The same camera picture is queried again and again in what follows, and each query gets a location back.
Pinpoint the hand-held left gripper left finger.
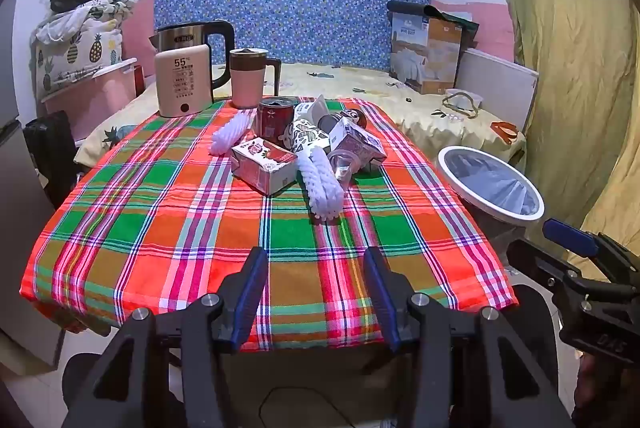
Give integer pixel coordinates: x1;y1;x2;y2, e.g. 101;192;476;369
61;246;270;428

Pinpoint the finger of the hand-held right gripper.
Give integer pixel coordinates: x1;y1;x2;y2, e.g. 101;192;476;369
542;218;640;283
506;237;583;294

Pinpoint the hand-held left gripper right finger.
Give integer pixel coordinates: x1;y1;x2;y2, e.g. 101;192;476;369
362;246;576;428

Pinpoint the white trash bin with liner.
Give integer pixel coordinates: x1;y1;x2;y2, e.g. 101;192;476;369
437;145;546;259

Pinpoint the white foam net sleeve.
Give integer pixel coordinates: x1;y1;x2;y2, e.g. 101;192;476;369
297;145;346;223
210;114;251;156

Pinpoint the red and white carton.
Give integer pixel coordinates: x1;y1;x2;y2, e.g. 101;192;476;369
231;137;300;196

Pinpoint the clear plastic cup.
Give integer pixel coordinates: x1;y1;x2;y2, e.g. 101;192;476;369
327;148;368;186

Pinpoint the purple and white carton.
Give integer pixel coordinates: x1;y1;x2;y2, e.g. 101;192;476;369
327;117;388;171

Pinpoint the colourful patterned paper cup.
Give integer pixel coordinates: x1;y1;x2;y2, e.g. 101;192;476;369
284;118;331;154

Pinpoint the white yogurt cup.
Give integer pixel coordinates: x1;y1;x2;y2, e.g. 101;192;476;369
295;94;331;126

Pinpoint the person's right hand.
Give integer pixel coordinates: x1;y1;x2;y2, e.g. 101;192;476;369
572;354;640;428

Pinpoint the black chair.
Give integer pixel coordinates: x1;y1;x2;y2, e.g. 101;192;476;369
62;283;561;428

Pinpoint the plaid tablecloth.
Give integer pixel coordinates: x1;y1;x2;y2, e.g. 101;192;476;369
20;96;518;354

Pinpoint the white board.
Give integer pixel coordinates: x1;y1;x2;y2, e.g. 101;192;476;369
452;48;540;131

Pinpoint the clear plastic container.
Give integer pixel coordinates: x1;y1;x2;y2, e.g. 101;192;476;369
442;89;483;114

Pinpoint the yellow printed bed sheet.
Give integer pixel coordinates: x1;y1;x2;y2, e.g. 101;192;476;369
75;61;528;174

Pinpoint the yellow green curtain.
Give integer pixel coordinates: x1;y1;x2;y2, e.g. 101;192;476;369
475;0;640;279

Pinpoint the pink mug with brown lid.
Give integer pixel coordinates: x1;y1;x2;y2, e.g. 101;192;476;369
229;48;282;109

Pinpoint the beige electric warmer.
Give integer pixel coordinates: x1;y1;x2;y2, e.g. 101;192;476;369
154;43;215;118

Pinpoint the cardboard quilt box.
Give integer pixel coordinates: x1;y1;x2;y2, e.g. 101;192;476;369
387;13;463;95

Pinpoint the pink storage box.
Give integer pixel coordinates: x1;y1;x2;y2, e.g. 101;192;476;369
40;57;138;141

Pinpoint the black backpack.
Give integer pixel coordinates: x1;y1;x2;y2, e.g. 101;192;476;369
22;111;78;209

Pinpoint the steel electric kettle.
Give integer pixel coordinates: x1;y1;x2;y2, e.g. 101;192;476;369
150;19;236;104

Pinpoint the dark green plastic sheet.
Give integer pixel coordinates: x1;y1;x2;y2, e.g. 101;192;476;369
387;0;480;49

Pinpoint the blue floral headboard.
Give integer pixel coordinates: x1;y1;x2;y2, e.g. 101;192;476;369
153;0;435;72

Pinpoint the pineapple print bedding pile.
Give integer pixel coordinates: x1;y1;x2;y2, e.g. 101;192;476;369
30;0;138;96

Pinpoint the orange strap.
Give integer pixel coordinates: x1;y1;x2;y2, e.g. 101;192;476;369
490;121;521;144

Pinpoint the olive strap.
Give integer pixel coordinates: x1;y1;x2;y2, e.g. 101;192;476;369
440;91;481;119

